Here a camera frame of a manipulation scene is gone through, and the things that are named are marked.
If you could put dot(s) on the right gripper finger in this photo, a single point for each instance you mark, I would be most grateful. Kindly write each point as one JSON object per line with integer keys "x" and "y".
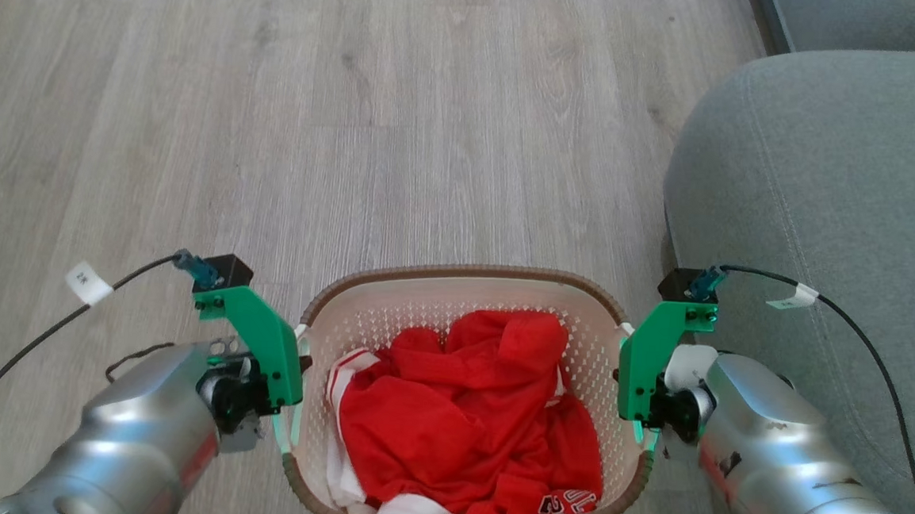
{"x": 638, "y": 432}
{"x": 653, "y": 441}

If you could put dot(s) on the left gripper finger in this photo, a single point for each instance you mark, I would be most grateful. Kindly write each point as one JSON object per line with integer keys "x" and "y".
{"x": 281, "y": 433}
{"x": 296, "y": 422}

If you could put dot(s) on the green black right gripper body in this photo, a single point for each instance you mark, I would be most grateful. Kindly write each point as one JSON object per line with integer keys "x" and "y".
{"x": 642, "y": 364}

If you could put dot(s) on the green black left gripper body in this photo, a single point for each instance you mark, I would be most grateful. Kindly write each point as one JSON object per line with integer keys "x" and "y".
{"x": 269, "y": 349}

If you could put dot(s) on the beige laundry basket brown rim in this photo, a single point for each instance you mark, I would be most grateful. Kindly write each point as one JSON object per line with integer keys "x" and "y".
{"x": 455, "y": 297}

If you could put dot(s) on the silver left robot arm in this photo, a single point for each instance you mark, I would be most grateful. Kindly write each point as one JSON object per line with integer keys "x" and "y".
{"x": 137, "y": 436}

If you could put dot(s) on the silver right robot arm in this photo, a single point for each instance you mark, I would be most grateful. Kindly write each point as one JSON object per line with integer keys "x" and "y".
{"x": 779, "y": 459}

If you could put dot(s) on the red jersey garment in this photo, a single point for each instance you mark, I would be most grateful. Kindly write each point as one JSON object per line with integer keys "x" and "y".
{"x": 464, "y": 416}

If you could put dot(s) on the grey fabric sofa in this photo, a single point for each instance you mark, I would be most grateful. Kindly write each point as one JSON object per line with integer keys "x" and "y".
{"x": 840, "y": 233}

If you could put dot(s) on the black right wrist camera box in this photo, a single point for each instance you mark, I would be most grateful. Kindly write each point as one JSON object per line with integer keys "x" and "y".
{"x": 678, "y": 285}

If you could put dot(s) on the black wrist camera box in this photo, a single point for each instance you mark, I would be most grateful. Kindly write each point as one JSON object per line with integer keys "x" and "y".
{"x": 228, "y": 270}
{"x": 678, "y": 285}

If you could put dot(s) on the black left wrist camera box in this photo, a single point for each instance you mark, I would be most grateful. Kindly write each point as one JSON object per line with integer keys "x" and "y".
{"x": 228, "y": 270}

